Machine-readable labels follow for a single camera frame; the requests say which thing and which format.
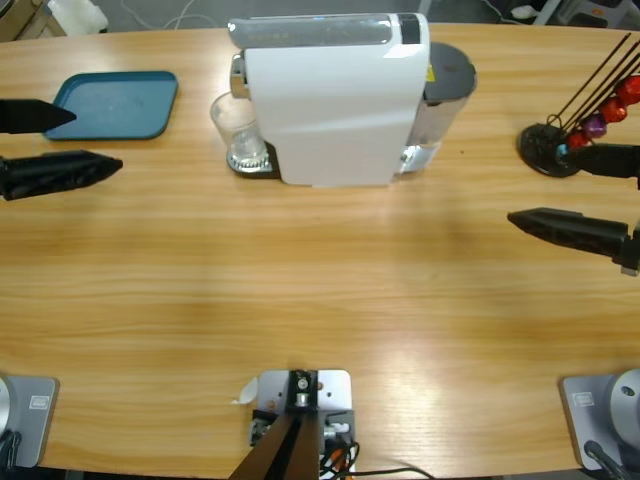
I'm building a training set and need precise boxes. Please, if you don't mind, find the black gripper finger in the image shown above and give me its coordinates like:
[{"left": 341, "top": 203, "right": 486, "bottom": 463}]
[
  {"left": 0, "top": 149, "right": 124, "bottom": 202},
  {"left": 506, "top": 207, "right": 630, "bottom": 265},
  {"left": 0, "top": 98, "right": 78, "bottom": 135},
  {"left": 559, "top": 142, "right": 640, "bottom": 179}
]

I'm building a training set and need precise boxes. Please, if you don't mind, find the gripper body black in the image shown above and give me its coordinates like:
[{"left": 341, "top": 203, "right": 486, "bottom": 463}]
[{"left": 619, "top": 215, "right": 640, "bottom": 277}]

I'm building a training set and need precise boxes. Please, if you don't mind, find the clear glass cup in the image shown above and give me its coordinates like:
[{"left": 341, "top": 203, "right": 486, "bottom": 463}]
[{"left": 208, "top": 92, "right": 269, "bottom": 161}]

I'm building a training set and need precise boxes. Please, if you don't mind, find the silver coffee machine lever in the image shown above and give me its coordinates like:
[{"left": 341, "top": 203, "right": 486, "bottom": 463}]
[{"left": 227, "top": 14, "right": 394, "bottom": 50}]

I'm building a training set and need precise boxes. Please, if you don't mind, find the purple coffee capsule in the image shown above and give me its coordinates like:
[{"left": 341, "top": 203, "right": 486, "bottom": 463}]
[{"left": 582, "top": 114, "right": 608, "bottom": 140}]

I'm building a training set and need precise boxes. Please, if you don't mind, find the white capsule coffee machine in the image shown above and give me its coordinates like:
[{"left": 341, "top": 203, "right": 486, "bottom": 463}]
[{"left": 229, "top": 12, "right": 432, "bottom": 190}]

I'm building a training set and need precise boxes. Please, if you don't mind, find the black capsule holder with rods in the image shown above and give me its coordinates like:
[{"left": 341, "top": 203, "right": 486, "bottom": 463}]
[{"left": 517, "top": 32, "right": 640, "bottom": 179}]

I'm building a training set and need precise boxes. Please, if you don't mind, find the teal plastic tray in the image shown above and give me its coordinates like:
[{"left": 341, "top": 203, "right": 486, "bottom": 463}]
[{"left": 43, "top": 69, "right": 180, "bottom": 142}]

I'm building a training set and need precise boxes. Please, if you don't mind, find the cardboard box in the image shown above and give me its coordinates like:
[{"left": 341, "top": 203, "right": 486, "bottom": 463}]
[{"left": 0, "top": 0, "right": 69, "bottom": 44}]

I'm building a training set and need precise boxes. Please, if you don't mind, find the white foam block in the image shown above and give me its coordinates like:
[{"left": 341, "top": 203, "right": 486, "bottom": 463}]
[{"left": 47, "top": 0, "right": 109, "bottom": 35}]

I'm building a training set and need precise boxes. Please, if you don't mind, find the water tank with grey lid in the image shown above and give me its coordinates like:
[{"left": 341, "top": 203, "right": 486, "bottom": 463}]
[{"left": 399, "top": 42, "right": 479, "bottom": 175}]

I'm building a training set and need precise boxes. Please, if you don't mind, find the drip tray with metal grate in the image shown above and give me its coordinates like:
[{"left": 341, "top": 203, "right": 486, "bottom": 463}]
[{"left": 227, "top": 149, "right": 281, "bottom": 180}]

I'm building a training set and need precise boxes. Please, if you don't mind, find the white tape piece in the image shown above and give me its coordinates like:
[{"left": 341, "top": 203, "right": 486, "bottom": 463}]
[{"left": 229, "top": 377, "right": 260, "bottom": 406}]

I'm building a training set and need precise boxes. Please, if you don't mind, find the white floor cable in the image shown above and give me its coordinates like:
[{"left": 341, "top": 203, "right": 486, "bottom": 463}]
[{"left": 114, "top": 0, "right": 211, "bottom": 32}]

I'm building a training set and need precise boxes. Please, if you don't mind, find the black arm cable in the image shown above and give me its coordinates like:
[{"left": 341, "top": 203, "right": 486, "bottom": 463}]
[
  {"left": 583, "top": 439, "right": 626, "bottom": 480},
  {"left": 0, "top": 429, "right": 24, "bottom": 471}
]

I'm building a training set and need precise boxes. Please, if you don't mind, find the white block with dark post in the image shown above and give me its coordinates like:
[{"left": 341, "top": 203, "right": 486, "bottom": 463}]
[{"left": 229, "top": 368, "right": 357, "bottom": 480}]

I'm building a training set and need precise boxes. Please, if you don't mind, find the black cable bundle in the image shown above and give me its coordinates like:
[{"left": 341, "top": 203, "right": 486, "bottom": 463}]
[{"left": 319, "top": 439, "right": 436, "bottom": 480}]

